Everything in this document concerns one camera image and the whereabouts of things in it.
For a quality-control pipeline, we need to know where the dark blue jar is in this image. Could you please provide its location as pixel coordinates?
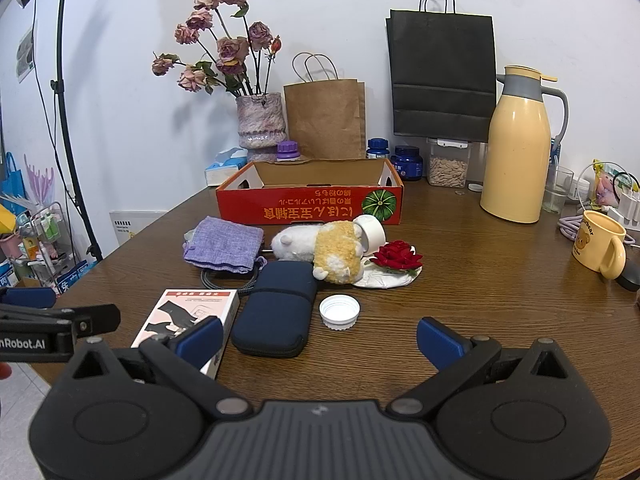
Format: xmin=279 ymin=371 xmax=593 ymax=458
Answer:
xmin=390 ymin=145 xmax=423 ymax=181

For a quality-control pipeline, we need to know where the red fabric rose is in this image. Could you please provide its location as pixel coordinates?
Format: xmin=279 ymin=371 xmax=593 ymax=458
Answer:
xmin=370 ymin=240 xmax=423 ymax=272

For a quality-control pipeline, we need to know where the yellow bear mug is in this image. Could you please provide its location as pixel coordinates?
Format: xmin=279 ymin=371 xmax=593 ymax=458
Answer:
xmin=572 ymin=210 xmax=626 ymax=280

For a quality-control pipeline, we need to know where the blue tissue box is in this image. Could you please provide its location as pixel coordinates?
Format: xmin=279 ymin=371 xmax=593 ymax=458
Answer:
xmin=204 ymin=146 xmax=247 ymax=188

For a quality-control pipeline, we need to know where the purple lid bottle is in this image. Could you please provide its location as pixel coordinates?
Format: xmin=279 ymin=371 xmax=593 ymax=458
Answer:
xmin=277 ymin=140 xmax=300 ymax=162

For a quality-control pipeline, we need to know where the red orange cardboard box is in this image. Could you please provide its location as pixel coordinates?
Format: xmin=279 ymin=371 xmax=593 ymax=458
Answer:
xmin=216 ymin=159 xmax=404 ymax=226

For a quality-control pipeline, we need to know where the wire storage rack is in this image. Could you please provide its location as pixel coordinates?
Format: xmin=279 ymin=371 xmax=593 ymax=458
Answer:
xmin=15 ymin=202 xmax=85 ymax=295

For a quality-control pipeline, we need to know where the navy blue zip case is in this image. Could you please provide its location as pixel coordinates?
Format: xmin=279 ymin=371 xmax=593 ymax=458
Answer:
xmin=231 ymin=261 xmax=317 ymax=359

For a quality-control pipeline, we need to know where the yellow thermos jug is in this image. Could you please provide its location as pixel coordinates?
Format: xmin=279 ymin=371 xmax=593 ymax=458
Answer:
xmin=480 ymin=65 xmax=570 ymax=224

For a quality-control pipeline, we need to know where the white and tan plush toy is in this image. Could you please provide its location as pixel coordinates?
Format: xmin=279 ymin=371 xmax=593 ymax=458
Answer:
xmin=271 ymin=221 xmax=364 ymax=284

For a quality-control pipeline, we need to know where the purple textured vase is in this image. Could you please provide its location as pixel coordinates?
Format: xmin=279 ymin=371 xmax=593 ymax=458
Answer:
xmin=236 ymin=92 xmax=288 ymax=162

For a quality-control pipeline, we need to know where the white round jar lid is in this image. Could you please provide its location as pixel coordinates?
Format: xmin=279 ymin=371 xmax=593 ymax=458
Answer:
xmin=319 ymin=295 xmax=360 ymax=330

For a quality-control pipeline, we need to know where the person's left hand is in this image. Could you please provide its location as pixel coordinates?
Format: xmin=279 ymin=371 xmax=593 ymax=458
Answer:
xmin=0 ymin=362 xmax=12 ymax=380

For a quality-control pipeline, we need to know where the dried pink rose bouquet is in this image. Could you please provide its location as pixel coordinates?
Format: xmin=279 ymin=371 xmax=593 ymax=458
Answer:
xmin=151 ymin=0 xmax=282 ymax=98

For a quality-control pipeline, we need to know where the white plastic jar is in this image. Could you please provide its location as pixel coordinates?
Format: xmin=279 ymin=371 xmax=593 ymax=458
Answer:
xmin=352 ymin=214 xmax=386 ymax=255

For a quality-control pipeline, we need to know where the black paper bag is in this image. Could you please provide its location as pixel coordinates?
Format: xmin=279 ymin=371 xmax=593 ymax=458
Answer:
xmin=386 ymin=0 xmax=497 ymax=143

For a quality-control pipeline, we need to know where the brown paper bag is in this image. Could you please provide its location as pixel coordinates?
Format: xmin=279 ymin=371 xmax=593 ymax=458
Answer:
xmin=283 ymin=51 xmax=366 ymax=160

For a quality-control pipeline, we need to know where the black cable on table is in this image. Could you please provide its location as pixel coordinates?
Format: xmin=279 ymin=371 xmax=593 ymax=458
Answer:
xmin=199 ymin=254 xmax=269 ymax=297

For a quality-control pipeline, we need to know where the clear container with seeds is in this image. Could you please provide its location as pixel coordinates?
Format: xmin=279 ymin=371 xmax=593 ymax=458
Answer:
xmin=426 ymin=139 xmax=471 ymax=188

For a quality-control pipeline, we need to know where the blue lid white bottle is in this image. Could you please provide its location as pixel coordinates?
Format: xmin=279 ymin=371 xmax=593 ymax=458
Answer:
xmin=366 ymin=138 xmax=390 ymax=159

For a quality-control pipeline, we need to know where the purple woven cloth pouch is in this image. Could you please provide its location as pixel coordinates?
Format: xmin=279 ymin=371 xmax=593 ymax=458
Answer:
xmin=183 ymin=216 xmax=264 ymax=274

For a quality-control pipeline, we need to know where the white crumpled cloth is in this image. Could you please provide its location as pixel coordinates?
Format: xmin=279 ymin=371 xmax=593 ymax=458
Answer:
xmin=354 ymin=257 xmax=423 ymax=289

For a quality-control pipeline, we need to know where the clear glass cup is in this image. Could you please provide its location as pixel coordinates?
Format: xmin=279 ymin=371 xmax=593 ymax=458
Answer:
xmin=541 ymin=165 xmax=574 ymax=214

